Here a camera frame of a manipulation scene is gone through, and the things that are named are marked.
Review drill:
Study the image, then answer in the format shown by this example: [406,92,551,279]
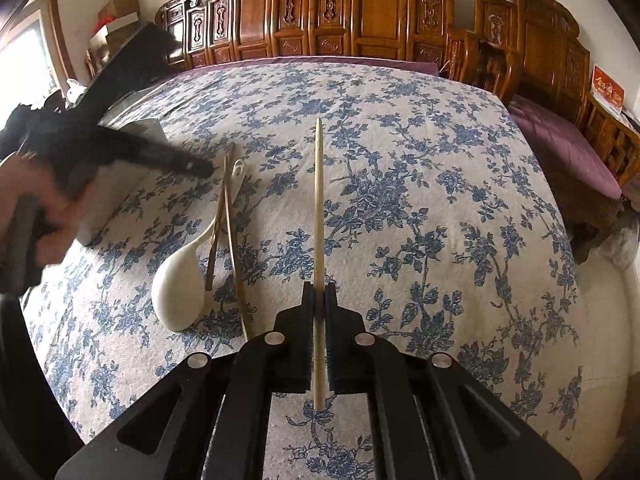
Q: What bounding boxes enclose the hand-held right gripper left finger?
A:
[55,282,317,480]

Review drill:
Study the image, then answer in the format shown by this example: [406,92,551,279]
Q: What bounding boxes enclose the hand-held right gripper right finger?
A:
[324,282,582,480]

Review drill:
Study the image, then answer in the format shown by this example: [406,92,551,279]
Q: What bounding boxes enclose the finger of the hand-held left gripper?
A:
[95,124,217,179]
[87,22,182,111]

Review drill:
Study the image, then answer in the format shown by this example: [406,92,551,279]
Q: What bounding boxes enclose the grey utensil tray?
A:
[79,118,167,248]

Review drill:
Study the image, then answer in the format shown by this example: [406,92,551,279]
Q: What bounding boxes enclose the white ceramic spoon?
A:
[151,158,247,332]

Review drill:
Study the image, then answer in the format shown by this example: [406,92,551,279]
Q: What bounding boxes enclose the light wooden chopstick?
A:
[312,117,327,412]

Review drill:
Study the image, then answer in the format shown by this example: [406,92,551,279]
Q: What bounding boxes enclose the person's left hand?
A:
[0,153,97,267]

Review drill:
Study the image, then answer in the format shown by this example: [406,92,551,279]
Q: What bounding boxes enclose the stacked cardboard boxes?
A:
[89,12,142,50]

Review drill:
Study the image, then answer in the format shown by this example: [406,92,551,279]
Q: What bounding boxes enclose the dark cabinet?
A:
[84,47,110,82]

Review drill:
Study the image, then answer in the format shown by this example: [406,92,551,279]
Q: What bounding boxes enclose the clear plastic bag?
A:
[64,78,90,105]

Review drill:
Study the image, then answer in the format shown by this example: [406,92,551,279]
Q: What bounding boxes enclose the carved wooden chair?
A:
[310,0,455,65]
[207,0,315,62]
[154,0,213,70]

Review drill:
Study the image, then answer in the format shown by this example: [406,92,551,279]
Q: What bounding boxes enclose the window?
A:
[0,0,77,108]

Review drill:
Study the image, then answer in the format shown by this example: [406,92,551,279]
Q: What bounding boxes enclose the long purple cushion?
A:
[165,54,442,81]

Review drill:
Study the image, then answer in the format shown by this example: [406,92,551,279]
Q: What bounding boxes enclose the blue floral tablecloth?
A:
[20,62,585,480]

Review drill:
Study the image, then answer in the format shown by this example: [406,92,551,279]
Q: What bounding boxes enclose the white fuzzy cloth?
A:
[602,222,640,272]

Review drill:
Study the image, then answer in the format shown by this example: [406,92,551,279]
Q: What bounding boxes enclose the purple seat cushion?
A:
[507,94,624,200]

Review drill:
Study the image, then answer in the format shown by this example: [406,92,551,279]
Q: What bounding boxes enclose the wooden side table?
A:
[582,95,640,188]

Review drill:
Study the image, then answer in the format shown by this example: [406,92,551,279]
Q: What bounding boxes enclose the carved wooden sofa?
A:
[444,0,593,126]

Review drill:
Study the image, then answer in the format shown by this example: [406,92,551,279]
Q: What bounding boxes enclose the red card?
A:
[590,63,626,117]

